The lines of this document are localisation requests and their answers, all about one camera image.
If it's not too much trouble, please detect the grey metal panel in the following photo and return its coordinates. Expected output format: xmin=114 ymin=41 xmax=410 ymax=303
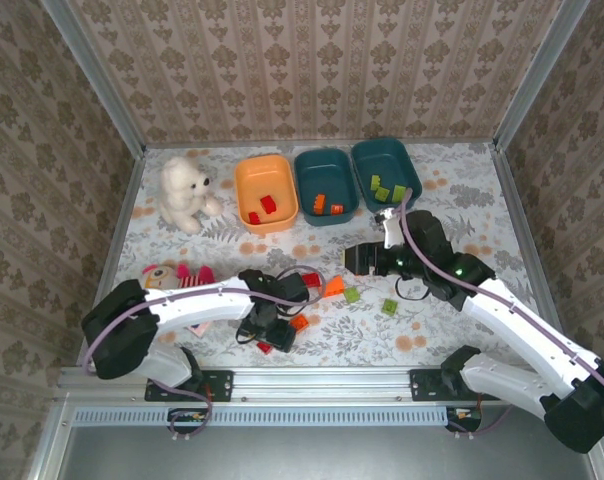
xmin=31 ymin=404 xmax=604 ymax=480

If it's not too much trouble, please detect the thin black camera cable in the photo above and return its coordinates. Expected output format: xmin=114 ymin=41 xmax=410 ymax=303
xmin=394 ymin=276 xmax=434 ymax=303
xmin=235 ymin=322 xmax=263 ymax=346

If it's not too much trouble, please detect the pink striped plush toy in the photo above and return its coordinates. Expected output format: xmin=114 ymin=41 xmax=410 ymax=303
xmin=141 ymin=263 xmax=217 ymax=291

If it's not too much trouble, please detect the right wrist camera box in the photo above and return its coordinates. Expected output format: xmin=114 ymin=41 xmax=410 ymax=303
xmin=374 ymin=207 xmax=407 ymax=250

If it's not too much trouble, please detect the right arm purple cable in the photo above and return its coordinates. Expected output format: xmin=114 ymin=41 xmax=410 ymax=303
xmin=399 ymin=187 xmax=604 ymax=441

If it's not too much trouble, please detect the white teddy bear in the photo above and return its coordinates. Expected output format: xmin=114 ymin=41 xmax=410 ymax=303
xmin=159 ymin=155 xmax=224 ymax=235

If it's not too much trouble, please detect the teal plastic container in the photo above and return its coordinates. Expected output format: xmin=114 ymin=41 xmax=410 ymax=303
xmin=293 ymin=146 xmax=360 ymax=227
xmin=350 ymin=136 xmax=424 ymax=215

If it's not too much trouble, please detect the aluminium frame post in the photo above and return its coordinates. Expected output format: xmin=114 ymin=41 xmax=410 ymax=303
xmin=41 ymin=0 xmax=147 ymax=157
xmin=491 ymin=0 xmax=591 ymax=151

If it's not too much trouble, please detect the orange plastic container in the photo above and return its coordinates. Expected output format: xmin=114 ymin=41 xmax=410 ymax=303
xmin=233 ymin=153 xmax=300 ymax=237

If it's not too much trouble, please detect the aluminium frame rail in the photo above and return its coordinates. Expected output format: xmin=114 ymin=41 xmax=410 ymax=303
xmin=56 ymin=364 xmax=591 ymax=404

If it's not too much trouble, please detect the aluminium side rail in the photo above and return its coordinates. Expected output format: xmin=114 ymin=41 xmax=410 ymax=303
xmin=490 ymin=143 xmax=574 ymax=351

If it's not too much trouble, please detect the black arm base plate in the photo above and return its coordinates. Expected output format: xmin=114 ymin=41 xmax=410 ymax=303
xmin=409 ymin=368 xmax=483 ymax=402
xmin=144 ymin=368 xmax=234 ymax=403

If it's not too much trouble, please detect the slotted grey cable duct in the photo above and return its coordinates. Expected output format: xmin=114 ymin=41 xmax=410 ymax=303
xmin=74 ymin=405 xmax=456 ymax=427

